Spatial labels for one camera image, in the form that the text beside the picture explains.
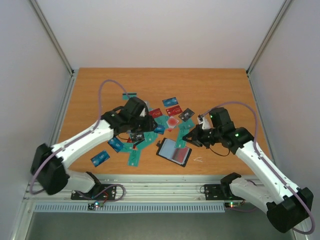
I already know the blue card top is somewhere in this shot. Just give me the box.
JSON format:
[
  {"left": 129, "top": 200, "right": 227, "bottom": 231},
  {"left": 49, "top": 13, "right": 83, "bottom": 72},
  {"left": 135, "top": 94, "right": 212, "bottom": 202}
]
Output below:
[{"left": 162, "top": 97, "right": 179, "bottom": 108}]

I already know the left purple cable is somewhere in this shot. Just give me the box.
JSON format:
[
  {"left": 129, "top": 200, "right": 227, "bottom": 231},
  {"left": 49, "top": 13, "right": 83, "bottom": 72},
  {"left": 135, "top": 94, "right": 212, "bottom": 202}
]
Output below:
[{"left": 29, "top": 79, "right": 131, "bottom": 196}]

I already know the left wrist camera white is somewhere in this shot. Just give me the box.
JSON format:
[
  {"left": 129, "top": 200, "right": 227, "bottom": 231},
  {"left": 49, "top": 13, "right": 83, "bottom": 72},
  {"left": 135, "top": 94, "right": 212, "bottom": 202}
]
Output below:
[{"left": 139, "top": 101, "right": 150, "bottom": 117}]

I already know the left circuit board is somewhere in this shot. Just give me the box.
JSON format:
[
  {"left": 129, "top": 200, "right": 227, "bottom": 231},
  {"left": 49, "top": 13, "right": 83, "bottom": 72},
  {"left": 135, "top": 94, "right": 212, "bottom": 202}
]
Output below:
[{"left": 87, "top": 202, "right": 104, "bottom": 211}]

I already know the blue card lower left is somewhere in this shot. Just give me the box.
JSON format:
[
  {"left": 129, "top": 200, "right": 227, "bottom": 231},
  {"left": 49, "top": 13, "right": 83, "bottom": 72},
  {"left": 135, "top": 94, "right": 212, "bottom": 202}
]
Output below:
[{"left": 107, "top": 137, "right": 124, "bottom": 153}]

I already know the teal card small lower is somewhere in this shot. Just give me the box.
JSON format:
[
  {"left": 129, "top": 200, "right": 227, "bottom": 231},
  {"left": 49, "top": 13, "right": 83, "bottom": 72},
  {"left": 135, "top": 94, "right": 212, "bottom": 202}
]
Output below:
[{"left": 120, "top": 142, "right": 135, "bottom": 153}]

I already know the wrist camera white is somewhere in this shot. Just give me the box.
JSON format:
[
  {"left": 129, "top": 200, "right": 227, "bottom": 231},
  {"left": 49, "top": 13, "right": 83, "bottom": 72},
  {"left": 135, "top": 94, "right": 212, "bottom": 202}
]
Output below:
[
  {"left": 197, "top": 115, "right": 211, "bottom": 130},
  {"left": 139, "top": 101, "right": 150, "bottom": 117}
]

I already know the aluminium rail frame front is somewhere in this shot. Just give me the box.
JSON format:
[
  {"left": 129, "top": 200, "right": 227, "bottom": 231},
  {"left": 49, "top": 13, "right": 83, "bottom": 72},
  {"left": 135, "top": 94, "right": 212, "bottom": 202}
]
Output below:
[{"left": 23, "top": 171, "right": 223, "bottom": 203}]

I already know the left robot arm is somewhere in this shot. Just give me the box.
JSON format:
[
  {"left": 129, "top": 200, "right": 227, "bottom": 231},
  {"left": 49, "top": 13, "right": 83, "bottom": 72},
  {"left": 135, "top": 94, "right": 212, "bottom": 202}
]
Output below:
[{"left": 30, "top": 97, "right": 158, "bottom": 199}]

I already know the blue card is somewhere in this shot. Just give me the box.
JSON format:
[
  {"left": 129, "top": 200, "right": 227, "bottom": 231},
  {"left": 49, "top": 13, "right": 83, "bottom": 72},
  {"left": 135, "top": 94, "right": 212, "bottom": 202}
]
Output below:
[
  {"left": 107, "top": 137, "right": 124, "bottom": 153},
  {"left": 162, "top": 97, "right": 179, "bottom": 108},
  {"left": 154, "top": 125, "right": 166, "bottom": 135},
  {"left": 90, "top": 150, "right": 110, "bottom": 167}
]

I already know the teal card magnetic stripe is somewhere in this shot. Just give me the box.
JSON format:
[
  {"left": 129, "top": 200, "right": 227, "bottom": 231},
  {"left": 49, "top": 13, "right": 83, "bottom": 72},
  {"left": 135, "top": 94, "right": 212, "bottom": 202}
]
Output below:
[{"left": 122, "top": 92, "right": 137, "bottom": 100}]

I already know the red VIP card bottom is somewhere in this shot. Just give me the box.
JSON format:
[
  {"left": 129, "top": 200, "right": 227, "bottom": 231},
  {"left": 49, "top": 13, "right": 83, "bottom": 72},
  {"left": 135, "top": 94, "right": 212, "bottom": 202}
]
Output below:
[{"left": 171, "top": 147, "right": 191, "bottom": 165}]

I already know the black VIP card centre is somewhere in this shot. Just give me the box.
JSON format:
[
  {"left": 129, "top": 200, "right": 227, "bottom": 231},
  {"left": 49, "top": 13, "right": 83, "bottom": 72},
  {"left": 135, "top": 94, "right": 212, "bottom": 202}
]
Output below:
[{"left": 130, "top": 132, "right": 145, "bottom": 143}]

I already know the red vip card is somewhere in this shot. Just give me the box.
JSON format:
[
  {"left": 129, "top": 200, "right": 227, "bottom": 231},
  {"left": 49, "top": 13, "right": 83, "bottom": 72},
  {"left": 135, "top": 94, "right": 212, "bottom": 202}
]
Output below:
[
  {"left": 149, "top": 108, "right": 163, "bottom": 119},
  {"left": 166, "top": 105, "right": 183, "bottom": 117},
  {"left": 171, "top": 147, "right": 191, "bottom": 165}
]

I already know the teal card right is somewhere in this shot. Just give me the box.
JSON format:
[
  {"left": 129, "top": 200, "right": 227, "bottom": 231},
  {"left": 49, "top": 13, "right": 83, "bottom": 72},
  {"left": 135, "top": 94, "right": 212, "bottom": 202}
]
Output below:
[{"left": 178, "top": 118, "right": 195, "bottom": 130}]

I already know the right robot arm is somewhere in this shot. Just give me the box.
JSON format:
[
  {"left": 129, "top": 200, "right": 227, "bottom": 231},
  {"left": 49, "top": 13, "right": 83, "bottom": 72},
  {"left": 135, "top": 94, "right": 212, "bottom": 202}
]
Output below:
[{"left": 183, "top": 107, "right": 314, "bottom": 233}]

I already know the teal vip card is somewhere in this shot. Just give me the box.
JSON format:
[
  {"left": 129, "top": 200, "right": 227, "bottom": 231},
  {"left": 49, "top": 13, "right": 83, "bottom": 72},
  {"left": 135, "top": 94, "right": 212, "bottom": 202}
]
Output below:
[
  {"left": 127, "top": 149, "right": 141, "bottom": 167},
  {"left": 175, "top": 129, "right": 189, "bottom": 149}
]

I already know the right circuit board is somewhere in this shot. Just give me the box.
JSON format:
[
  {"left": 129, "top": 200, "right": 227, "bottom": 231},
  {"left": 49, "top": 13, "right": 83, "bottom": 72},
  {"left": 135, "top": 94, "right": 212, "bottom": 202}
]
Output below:
[{"left": 224, "top": 201, "right": 245, "bottom": 209}]

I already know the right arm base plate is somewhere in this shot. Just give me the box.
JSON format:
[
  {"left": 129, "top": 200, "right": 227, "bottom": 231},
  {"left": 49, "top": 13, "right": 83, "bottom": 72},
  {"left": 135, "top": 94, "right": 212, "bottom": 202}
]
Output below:
[{"left": 203, "top": 184, "right": 244, "bottom": 201}]

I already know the red VIP card upper left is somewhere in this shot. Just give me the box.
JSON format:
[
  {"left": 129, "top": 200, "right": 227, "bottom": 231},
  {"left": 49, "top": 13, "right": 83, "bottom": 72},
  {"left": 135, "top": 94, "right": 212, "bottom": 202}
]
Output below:
[{"left": 149, "top": 108, "right": 163, "bottom": 119}]

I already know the black vip card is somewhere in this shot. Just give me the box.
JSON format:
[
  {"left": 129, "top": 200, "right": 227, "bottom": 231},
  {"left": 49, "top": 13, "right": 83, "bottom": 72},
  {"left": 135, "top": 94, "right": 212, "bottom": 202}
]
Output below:
[
  {"left": 178, "top": 108, "right": 195, "bottom": 122},
  {"left": 130, "top": 132, "right": 145, "bottom": 143}
]

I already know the grey slotted cable duct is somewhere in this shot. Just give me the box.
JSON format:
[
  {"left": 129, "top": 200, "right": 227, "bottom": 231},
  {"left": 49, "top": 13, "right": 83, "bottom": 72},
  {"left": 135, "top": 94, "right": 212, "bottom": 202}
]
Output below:
[{"left": 33, "top": 202, "right": 225, "bottom": 214}]

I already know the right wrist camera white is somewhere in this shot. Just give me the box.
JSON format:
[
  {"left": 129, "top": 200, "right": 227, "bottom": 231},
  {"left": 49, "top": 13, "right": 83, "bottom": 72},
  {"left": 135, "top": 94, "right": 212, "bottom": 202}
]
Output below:
[{"left": 197, "top": 115, "right": 211, "bottom": 130}]

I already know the blue card far left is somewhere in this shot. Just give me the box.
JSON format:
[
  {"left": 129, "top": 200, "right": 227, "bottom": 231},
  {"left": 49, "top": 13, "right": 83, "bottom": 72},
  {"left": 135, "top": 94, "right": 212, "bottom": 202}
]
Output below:
[{"left": 90, "top": 150, "right": 110, "bottom": 167}]

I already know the black VIP card right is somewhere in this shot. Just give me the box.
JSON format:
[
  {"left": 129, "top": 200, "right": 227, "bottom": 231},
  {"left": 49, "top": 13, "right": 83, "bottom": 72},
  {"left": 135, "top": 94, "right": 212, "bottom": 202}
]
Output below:
[{"left": 178, "top": 108, "right": 195, "bottom": 122}]

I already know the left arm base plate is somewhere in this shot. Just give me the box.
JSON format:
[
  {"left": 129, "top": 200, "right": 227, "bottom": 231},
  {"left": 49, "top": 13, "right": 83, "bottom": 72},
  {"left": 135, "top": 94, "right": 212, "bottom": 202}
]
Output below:
[{"left": 70, "top": 184, "right": 117, "bottom": 201}]

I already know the purple cable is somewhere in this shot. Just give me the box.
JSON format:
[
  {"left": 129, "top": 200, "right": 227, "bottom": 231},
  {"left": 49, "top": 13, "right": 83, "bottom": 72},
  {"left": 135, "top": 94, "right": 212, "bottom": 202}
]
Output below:
[
  {"left": 29, "top": 79, "right": 131, "bottom": 196},
  {"left": 198, "top": 100, "right": 315, "bottom": 235}
]

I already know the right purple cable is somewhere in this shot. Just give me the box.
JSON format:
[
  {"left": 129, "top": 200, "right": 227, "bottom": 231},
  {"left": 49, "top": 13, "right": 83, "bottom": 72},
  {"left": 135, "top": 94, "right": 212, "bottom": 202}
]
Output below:
[{"left": 198, "top": 100, "right": 315, "bottom": 235}]

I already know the circuit board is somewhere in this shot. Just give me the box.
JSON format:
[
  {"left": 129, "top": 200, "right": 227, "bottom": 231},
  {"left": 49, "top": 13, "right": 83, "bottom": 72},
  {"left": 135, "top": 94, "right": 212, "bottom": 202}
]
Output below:
[
  {"left": 224, "top": 201, "right": 245, "bottom": 209},
  {"left": 87, "top": 202, "right": 104, "bottom": 211}
]

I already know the teal VIP card bottom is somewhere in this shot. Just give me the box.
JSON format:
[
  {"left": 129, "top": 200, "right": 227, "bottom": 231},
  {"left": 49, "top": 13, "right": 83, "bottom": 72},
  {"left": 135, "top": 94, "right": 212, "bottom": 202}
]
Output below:
[{"left": 175, "top": 129, "right": 189, "bottom": 149}]

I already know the black leather card holder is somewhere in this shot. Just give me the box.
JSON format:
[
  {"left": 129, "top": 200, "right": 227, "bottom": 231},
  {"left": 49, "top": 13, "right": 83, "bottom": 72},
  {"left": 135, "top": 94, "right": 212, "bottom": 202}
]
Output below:
[{"left": 156, "top": 138, "right": 192, "bottom": 168}]

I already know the teal card long centre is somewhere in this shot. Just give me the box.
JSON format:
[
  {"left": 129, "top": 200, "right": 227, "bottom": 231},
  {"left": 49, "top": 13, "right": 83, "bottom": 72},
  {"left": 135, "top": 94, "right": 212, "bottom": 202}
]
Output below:
[{"left": 136, "top": 131, "right": 158, "bottom": 150}]

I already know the red VIP card upper right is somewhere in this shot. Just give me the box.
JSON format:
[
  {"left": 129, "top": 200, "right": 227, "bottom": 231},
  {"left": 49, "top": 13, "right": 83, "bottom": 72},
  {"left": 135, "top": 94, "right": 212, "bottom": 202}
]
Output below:
[{"left": 166, "top": 105, "right": 183, "bottom": 117}]

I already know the white red pattern card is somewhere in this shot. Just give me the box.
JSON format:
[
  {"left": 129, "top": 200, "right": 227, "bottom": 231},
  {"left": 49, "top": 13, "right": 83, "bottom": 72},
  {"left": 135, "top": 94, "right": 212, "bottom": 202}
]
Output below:
[{"left": 166, "top": 116, "right": 179, "bottom": 132}]

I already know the blue card centre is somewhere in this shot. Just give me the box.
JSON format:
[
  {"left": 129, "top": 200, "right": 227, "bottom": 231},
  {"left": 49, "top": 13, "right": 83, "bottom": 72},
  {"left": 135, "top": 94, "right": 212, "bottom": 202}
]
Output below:
[{"left": 154, "top": 125, "right": 166, "bottom": 135}]

